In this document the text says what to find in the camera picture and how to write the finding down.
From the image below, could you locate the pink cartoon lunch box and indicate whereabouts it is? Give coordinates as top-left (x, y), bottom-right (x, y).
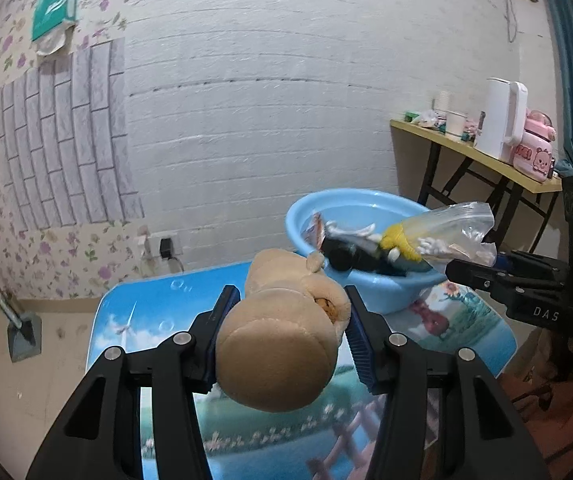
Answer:
top-left (511, 107), bottom-right (557, 181)

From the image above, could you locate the green hanging tissue pack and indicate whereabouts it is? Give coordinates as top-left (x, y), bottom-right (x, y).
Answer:
top-left (31, 0), bottom-right (83, 56)

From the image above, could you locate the white electric kettle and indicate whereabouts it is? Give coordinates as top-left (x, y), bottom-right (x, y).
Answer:
top-left (474, 77), bottom-right (528, 161)

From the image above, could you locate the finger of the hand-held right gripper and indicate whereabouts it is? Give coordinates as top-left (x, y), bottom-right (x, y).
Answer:
top-left (445, 260), bottom-right (518, 307)
top-left (493, 251), bottom-right (568, 287)

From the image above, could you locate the orange snack packet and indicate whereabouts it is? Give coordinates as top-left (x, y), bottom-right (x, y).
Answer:
top-left (303, 211), bottom-right (328, 256)

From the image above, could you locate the white wall socket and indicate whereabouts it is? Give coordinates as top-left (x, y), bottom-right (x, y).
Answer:
top-left (144, 230), bottom-right (184, 261)

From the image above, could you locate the blue plastic basin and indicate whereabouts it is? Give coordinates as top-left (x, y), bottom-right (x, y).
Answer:
top-left (285, 189), bottom-right (460, 315)

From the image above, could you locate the black box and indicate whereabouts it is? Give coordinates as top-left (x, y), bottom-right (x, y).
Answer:
top-left (321, 237), bottom-right (407, 277)

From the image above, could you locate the beige plush toy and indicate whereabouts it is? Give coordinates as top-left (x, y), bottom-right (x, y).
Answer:
top-left (215, 249), bottom-right (353, 413)

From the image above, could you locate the person's right forearm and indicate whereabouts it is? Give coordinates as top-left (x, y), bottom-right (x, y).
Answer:
top-left (517, 330), bottom-right (573, 480)

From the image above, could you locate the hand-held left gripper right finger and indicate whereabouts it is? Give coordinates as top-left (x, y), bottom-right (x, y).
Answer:
top-left (344, 285), bottom-right (552, 480)

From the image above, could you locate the white doll with yellow hat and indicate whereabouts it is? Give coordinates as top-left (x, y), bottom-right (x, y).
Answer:
top-left (379, 222), bottom-right (430, 266)

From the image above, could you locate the white wall cable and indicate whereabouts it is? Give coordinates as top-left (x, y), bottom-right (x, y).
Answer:
top-left (501, 0), bottom-right (540, 43)

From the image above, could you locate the white cup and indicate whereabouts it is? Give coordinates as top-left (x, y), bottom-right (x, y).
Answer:
top-left (445, 110), bottom-right (469, 137)

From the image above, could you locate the white crumpled bag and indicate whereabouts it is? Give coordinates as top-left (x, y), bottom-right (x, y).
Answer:
top-left (411, 109), bottom-right (442, 128)

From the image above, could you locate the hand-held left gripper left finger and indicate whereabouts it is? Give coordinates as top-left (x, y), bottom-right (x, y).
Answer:
top-left (25, 284), bottom-right (243, 480)

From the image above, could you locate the grey packet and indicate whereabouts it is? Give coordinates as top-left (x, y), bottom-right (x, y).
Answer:
top-left (324, 222), bottom-right (382, 251)

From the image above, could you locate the clear zip plastic bag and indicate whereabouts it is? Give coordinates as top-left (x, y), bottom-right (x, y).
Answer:
top-left (397, 201), bottom-right (498, 267)

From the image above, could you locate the side table with black legs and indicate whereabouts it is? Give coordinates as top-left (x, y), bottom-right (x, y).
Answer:
top-left (389, 117), bottom-right (565, 261)

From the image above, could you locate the printed folding table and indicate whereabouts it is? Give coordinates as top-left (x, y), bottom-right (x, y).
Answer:
top-left (85, 262), bottom-right (520, 480)

